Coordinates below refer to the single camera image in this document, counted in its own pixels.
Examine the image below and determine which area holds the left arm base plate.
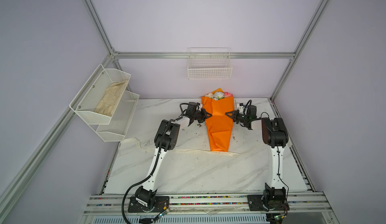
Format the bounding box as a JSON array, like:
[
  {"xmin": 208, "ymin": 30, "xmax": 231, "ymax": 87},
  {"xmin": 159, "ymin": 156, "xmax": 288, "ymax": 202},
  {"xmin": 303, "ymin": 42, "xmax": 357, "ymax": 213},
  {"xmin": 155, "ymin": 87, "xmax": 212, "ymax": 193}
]
[{"xmin": 126, "ymin": 195, "xmax": 170, "ymax": 213}]

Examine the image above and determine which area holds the black corrugated cable left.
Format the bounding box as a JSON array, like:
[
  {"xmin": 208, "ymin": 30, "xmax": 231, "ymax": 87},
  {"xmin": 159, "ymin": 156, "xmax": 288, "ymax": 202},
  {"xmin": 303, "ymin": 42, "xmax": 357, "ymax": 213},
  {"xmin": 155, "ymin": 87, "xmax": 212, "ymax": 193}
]
[{"xmin": 121, "ymin": 102, "xmax": 191, "ymax": 224}]

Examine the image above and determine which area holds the pink fake rose spray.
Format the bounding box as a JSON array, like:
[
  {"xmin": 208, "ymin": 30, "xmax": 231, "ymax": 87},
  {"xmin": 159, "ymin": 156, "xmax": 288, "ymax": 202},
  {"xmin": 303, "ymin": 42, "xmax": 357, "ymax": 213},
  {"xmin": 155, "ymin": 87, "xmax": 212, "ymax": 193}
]
[{"xmin": 224, "ymin": 92, "xmax": 233, "ymax": 98}]

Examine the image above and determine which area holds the white mesh shelf basket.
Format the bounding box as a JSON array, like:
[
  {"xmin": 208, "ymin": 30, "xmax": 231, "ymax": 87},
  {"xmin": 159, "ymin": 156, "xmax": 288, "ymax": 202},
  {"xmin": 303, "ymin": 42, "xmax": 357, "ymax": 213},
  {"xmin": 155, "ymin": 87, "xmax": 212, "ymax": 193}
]
[
  {"xmin": 69, "ymin": 66, "xmax": 131, "ymax": 125},
  {"xmin": 96, "ymin": 91, "xmax": 140, "ymax": 142}
]

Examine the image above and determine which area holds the upper white mesh shelf basket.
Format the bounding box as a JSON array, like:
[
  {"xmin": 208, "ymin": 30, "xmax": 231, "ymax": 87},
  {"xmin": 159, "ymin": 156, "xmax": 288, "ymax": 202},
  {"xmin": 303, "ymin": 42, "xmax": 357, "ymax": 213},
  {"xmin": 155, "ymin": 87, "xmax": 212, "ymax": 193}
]
[{"xmin": 69, "ymin": 66, "xmax": 131, "ymax": 125}]

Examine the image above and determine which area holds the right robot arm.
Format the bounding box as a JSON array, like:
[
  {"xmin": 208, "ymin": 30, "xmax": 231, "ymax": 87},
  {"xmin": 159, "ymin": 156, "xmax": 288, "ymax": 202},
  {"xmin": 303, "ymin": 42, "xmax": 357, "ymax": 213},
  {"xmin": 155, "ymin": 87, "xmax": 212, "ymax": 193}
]
[{"xmin": 225, "ymin": 101, "xmax": 289, "ymax": 212}]

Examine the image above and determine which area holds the orange wrapping paper sheet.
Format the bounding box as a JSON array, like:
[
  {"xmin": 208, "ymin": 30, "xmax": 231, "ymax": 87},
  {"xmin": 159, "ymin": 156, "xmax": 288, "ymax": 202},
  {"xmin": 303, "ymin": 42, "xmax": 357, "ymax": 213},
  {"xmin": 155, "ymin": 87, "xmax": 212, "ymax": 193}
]
[{"xmin": 202, "ymin": 88, "xmax": 235, "ymax": 152}]

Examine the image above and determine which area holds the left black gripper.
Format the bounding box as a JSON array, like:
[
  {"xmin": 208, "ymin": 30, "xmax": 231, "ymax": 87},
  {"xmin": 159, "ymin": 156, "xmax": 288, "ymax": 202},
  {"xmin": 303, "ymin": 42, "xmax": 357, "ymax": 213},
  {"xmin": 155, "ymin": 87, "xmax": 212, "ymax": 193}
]
[{"xmin": 193, "ymin": 108, "xmax": 212, "ymax": 123}]

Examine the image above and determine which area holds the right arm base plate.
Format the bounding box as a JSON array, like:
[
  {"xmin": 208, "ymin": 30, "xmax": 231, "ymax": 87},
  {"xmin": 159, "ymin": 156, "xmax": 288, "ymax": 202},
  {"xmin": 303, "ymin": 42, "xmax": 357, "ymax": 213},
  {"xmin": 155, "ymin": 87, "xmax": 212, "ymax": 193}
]
[{"xmin": 247, "ymin": 195, "xmax": 289, "ymax": 212}]

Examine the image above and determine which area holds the cream fake rose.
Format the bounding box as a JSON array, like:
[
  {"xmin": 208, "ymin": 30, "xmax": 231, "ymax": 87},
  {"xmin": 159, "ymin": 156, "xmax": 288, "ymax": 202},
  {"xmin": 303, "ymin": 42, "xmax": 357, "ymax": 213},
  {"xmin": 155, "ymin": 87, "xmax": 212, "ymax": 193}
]
[{"xmin": 205, "ymin": 93, "xmax": 215, "ymax": 99}]

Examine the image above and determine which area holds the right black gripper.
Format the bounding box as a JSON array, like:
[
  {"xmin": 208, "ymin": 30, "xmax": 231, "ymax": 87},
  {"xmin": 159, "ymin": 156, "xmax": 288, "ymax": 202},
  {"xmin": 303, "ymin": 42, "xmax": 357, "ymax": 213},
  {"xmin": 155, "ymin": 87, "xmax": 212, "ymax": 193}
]
[{"xmin": 226, "ymin": 111, "xmax": 250, "ymax": 124}]

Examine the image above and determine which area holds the white wire wall basket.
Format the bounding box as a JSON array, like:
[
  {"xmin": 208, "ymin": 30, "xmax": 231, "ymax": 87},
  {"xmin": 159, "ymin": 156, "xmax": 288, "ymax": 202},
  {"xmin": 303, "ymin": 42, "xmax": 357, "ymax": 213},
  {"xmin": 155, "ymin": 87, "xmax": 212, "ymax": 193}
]
[{"xmin": 188, "ymin": 47, "xmax": 233, "ymax": 80}]

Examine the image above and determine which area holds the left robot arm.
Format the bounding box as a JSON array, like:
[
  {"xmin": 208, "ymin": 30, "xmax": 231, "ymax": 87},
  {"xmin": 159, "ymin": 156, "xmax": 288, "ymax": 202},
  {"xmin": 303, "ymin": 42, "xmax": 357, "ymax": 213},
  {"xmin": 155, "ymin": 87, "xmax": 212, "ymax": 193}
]
[{"xmin": 135, "ymin": 102, "xmax": 212, "ymax": 209}]

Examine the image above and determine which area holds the beige cloth in basket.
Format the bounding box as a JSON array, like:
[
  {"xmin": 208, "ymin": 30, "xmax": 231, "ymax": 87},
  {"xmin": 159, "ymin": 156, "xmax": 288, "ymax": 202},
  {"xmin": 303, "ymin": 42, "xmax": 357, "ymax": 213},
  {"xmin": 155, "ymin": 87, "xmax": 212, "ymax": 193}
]
[{"xmin": 94, "ymin": 80, "xmax": 128, "ymax": 117}]

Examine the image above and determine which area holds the white fake rose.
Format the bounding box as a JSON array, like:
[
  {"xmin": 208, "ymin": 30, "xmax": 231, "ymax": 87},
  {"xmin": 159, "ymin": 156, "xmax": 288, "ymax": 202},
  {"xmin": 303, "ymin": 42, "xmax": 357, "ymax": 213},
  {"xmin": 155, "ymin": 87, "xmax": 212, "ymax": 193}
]
[{"xmin": 213, "ymin": 91, "xmax": 226, "ymax": 100}]

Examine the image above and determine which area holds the lower white mesh shelf basket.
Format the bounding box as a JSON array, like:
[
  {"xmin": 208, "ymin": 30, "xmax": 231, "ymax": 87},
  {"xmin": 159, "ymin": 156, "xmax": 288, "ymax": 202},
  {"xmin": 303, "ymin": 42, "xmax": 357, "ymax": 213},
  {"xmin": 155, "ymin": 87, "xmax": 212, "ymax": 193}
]
[{"xmin": 96, "ymin": 91, "xmax": 140, "ymax": 142}]

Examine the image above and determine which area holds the aluminium rail front frame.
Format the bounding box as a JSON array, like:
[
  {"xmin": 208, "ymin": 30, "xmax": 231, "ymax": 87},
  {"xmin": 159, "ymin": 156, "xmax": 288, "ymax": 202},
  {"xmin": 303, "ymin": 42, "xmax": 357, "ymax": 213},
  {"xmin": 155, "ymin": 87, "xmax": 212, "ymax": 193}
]
[{"xmin": 80, "ymin": 191, "xmax": 339, "ymax": 224}]

